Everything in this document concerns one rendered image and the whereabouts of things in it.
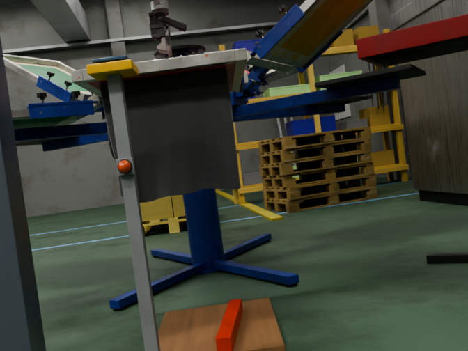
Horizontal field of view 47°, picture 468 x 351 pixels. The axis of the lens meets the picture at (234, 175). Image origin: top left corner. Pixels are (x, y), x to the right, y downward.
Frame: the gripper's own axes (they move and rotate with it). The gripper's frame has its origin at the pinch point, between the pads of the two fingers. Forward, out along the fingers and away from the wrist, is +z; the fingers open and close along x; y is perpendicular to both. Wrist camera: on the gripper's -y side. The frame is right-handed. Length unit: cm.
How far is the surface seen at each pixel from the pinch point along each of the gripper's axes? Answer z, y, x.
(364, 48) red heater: 6, -88, -4
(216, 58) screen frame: 15, -18, 61
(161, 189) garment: 56, 7, 51
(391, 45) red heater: 7, -98, 2
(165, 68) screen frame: 16, 0, 61
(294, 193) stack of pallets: 93, -97, -319
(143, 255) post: 74, 12, 80
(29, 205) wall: 95, 387, -942
